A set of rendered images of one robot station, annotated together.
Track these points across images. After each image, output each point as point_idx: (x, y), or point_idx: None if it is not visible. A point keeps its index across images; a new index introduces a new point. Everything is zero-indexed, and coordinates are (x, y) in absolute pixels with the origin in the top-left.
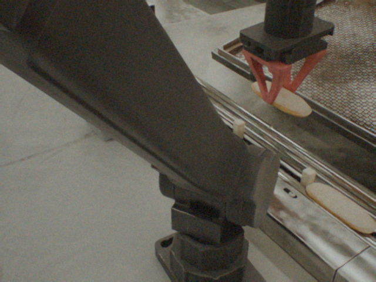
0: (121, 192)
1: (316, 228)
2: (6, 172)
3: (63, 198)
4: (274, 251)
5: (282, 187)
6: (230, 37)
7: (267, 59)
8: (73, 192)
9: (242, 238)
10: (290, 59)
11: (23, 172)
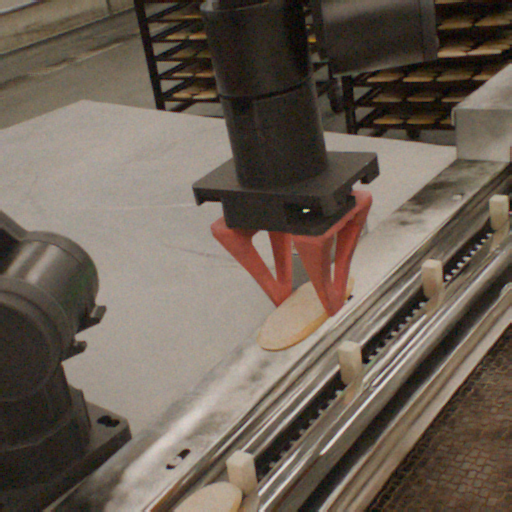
0: (172, 340)
1: (93, 511)
2: (172, 256)
3: (141, 308)
4: None
5: (189, 447)
6: None
7: None
8: (155, 309)
9: (0, 415)
10: (224, 216)
11: (177, 265)
